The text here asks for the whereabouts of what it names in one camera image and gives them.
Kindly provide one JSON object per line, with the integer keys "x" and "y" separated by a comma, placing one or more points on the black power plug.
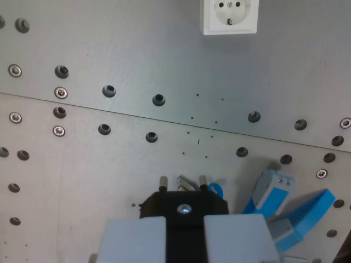
{"x": 185, "y": 219}

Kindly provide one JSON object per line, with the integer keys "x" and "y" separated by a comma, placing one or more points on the grey and blue rail module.
{"x": 270, "y": 193}

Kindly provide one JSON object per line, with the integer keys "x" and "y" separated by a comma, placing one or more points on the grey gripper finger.
{"x": 238, "y": 241}
{"x": 134, "y": 241}

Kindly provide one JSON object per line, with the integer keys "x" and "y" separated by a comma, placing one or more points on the silver bolt with washer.
{"x": 61, "y": 92}
{"x": 15, "y": 70}
{"x": 345, "y": 122}
{"x": 321, "y": 173}
{"x": 58, "y": 131}
{"x": 15, "y": 117}

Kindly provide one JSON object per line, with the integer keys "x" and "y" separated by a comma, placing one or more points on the blue ribbed plastic holder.
{"x": 307, "y": 216}

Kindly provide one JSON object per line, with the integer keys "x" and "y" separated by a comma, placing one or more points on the white wall socket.
{"x": 229, "y": 16}

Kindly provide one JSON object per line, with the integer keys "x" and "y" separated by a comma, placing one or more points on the small silver metal bracket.
{"x": 186, "y": 183}

